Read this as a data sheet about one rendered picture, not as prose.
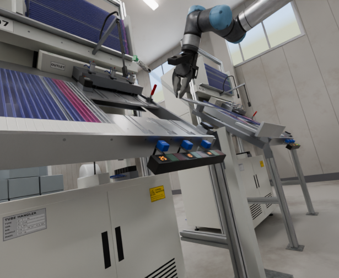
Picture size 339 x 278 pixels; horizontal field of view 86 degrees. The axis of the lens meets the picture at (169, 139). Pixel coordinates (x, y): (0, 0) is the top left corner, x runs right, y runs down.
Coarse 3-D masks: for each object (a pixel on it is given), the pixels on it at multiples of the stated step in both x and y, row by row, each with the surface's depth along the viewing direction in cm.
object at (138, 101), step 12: (0, 60) 75; (24, 72) 71; (36, 72) 77; (48, 72) 84; (96, 96) 76; (108, 96) 83; (120, 96) 91; (132, 96) 100; (120, 108) 89; (132, 108) 95; (156, 108) 98
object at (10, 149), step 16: (0, 144) 29; (16, 144) 31; (32, 144) 32; (48, 144) 34; (64, 144) 36; (80, 144) 38; (96, 144) 41; (112, 144) 44; (128, 144) 47; (144, 144) 50; (176, 144) 60; (0, 160) 30; (16, 160) 32; (32, 160) 34; (48, 160) 36; (64, 160) 38; (80, 160) 40; (96, 160) 43
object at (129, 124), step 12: (120, 120) 59; (132, 120) 64; (144, 120) 68; (156, 120) 74; (168, 120) 80; (132, 132) 54; (144, 132) 56; (156, 132) 61; (168, 132) 64; (180, 132) 70; (192, 132) 73
